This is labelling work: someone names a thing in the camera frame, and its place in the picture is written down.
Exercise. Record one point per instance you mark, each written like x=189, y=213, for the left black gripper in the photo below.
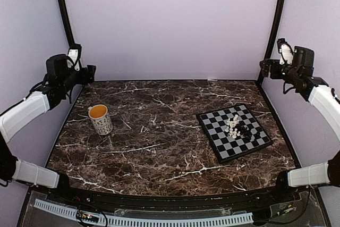
x=85, y=80

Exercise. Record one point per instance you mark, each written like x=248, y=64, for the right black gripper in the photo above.
x=274, y=62

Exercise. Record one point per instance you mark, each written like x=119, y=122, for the black grey chessboard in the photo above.
x=233, y=132

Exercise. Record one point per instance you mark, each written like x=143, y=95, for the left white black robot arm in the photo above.
x=63, y=73

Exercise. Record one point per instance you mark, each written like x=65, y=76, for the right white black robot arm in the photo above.
x=295, y=67

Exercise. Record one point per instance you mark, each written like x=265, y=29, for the white patterned mug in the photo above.
x=100, y=119

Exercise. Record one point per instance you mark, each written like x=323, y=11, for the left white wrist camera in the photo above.
x=74, y=59

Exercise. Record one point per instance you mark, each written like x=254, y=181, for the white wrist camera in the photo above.
x=74, y=59
x=285, y=51

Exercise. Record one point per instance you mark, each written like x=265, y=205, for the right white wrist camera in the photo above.
x=285, y=51

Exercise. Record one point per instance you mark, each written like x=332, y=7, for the right black frame post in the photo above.
x=274, y=29

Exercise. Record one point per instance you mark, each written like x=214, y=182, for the black frame post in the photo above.
x=274, y=29
x=66, y=22

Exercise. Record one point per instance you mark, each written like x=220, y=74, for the left black frame post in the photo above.
x=66, y=22

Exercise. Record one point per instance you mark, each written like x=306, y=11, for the black front rail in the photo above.
x=254, y=200

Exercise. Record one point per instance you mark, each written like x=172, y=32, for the white slotted cable duct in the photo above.
x=88, y=218

